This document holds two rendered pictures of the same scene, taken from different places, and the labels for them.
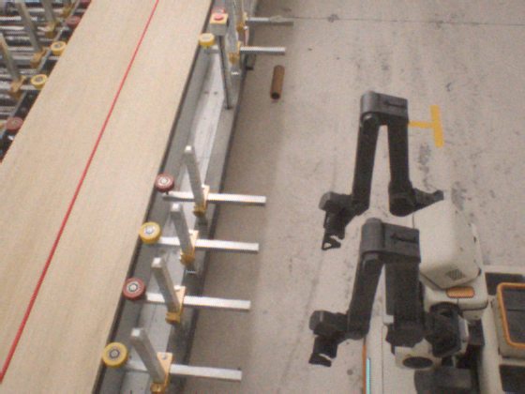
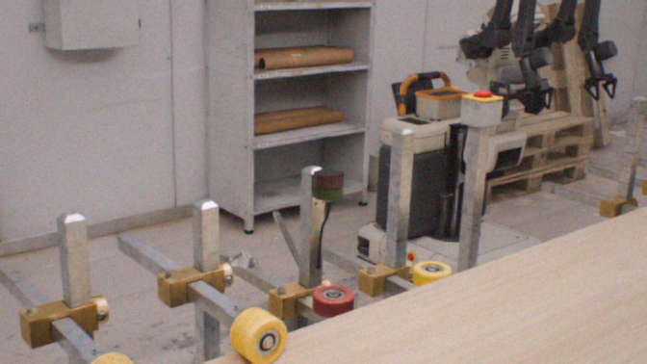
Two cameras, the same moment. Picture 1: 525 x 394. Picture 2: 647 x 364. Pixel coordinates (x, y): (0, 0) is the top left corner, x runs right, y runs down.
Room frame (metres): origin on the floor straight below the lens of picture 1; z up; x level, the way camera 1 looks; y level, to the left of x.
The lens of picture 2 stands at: (3.78, 1.03, 1.55)
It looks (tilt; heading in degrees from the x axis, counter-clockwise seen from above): 17 degrees down; 221
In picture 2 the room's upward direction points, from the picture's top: 2 degrees clockwise
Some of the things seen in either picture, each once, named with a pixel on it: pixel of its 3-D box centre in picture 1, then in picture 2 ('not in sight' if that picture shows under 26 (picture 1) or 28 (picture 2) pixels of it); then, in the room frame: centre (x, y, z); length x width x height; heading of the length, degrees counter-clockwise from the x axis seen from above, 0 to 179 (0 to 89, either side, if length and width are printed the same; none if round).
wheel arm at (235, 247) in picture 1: (202, 245); (643, 183); (1.23, 0.24, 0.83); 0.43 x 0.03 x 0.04; 80
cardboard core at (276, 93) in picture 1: (277, 82); not in sight; (3.14, -0.17, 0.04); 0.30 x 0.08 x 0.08; 170
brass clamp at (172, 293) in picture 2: not in sight; (195, 282); (2.94, 0.01, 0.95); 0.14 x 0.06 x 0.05; 170
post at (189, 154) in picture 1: (197, 189); (627, 173); (1.44, 0.26, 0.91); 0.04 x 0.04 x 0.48; 80
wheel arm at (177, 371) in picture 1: (177, 371); not in sight; (0.73, 0.33, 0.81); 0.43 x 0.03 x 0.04; 80
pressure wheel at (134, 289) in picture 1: (136, 295); not in sight; (1.01, 0.48, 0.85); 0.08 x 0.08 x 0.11
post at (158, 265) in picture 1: (170, 298); not in sight; (0.95, 0.34, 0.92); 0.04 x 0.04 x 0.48; 80
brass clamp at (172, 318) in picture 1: (176, 305); not in sight; (0.97, 0.34, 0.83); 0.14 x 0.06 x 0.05; 170
